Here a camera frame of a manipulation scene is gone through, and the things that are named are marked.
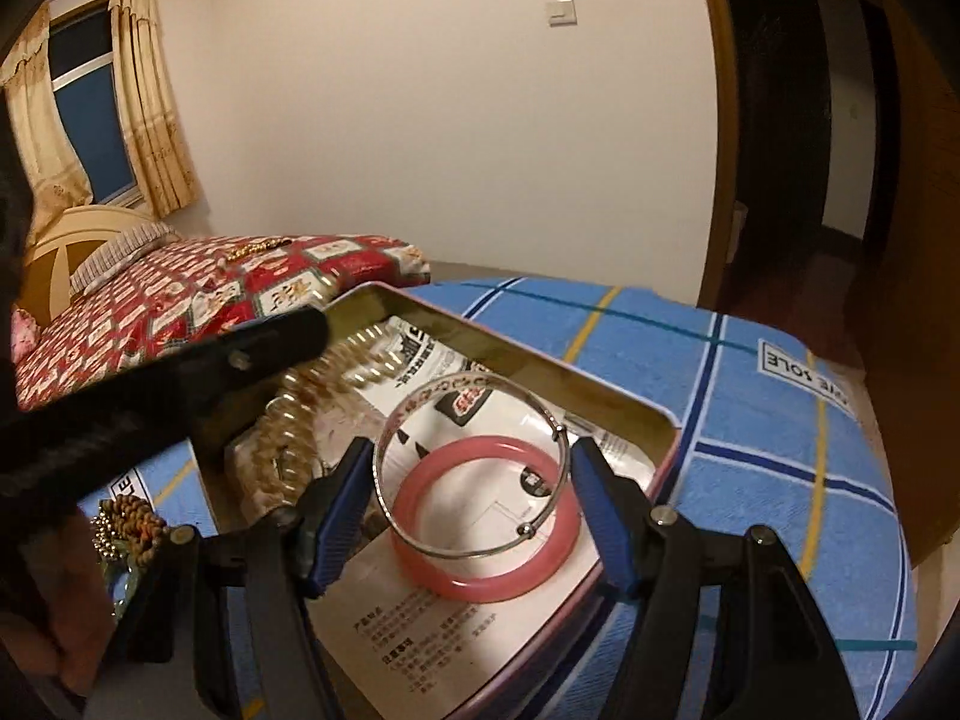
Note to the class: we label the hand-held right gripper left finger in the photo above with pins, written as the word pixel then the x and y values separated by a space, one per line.
pixel 337 517

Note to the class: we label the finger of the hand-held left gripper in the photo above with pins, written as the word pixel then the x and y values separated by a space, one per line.
pixel 255 356

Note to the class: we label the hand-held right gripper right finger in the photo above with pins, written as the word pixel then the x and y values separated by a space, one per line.
pixel 609 517

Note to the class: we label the silver bangle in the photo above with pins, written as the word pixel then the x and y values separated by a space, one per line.
pixel 527 532

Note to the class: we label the rectangular metal tin box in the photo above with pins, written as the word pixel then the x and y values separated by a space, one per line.
pixel 525 360

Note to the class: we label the person's left hand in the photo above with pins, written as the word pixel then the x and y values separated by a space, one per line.
pixel 52 600

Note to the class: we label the red printed bed sheet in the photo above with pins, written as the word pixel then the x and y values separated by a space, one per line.
pixel 150 300

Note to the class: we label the pink pillow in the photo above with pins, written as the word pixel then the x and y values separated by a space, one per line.
pixel 26 334

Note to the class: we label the blue plaid blanket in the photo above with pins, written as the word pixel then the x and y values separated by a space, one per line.
pixel 750 510

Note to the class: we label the pink bangle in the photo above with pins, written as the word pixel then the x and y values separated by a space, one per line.
pixel 480 585

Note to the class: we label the printed paper leaflet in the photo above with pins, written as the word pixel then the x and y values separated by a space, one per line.
pixel 420 645

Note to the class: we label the striped pillow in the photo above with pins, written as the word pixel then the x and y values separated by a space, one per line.
pixel 120 251

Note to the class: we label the cream wooden headboard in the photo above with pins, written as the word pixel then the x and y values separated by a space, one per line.
pixel 52 247

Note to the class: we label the narrow beige curtain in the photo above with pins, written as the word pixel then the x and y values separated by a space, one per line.
pixel 150 90

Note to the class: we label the window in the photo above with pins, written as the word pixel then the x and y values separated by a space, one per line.
pixel 90 105

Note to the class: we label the wide beige curtain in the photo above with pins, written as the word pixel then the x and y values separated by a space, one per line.
pixel 41 142

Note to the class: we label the wooden door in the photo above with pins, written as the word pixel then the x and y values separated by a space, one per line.
pixel 915 240

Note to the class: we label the wooden door frame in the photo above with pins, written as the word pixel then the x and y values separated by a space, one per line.
pixel 720 127

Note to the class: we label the white light switch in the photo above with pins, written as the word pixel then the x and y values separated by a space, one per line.
pixel 560 10

